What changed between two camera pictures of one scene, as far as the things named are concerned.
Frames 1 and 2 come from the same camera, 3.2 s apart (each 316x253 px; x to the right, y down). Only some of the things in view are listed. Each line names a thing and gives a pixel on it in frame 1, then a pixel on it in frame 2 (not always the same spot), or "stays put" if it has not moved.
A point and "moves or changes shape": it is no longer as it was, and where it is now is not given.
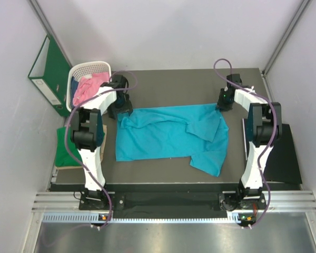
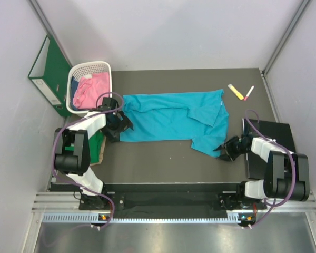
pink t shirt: x=87 y=85 stays put
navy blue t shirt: x=73 y=84 stays put
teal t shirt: x=197 y=132 moves or changes shape
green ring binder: x=51 y=75 stays put
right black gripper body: x=223 y=103 → x=235 y=147
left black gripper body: x=121 y=105 → x=112 y=129
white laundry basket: x=85 y=69 stays put
